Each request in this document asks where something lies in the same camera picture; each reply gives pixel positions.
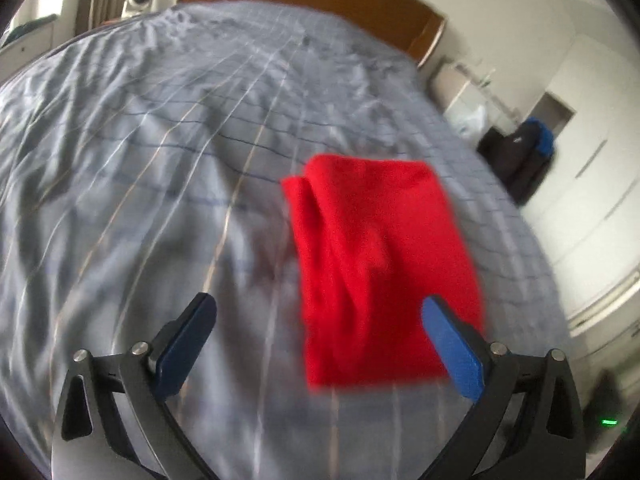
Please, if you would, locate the grey plaid bed duvet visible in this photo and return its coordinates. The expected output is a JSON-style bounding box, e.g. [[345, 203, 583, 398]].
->
[[1, 2, 570, 479]]

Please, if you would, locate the blue garment on chair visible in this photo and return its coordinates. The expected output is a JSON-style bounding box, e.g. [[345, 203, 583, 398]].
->
[[525, 117, 554, 157]]

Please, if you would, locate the red knit sweater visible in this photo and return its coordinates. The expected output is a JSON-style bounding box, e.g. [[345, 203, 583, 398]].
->
[[282, 154, 484, 389]]

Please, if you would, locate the white plastic bag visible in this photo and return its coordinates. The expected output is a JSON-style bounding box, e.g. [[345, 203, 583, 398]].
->
[[451, 105, 490, 145]]

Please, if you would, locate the small white fan heater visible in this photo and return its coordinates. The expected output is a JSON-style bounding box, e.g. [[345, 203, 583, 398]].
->
[[122, 0, 153, 18]]

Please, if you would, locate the black jacket on chair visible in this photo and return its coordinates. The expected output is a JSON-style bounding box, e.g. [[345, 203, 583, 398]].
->
[[476, 122, 555, 207]]

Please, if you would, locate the white bedside desk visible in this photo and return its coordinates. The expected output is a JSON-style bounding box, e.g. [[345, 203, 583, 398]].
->
[[427, 60, 522, 134]]

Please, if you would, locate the white low dresser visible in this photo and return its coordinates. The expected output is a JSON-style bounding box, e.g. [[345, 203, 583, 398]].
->
[[0, 14, 58, 82]]

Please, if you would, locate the white wardrobe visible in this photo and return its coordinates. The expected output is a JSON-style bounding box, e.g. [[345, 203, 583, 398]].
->
[[524, 36, 639, 318]]

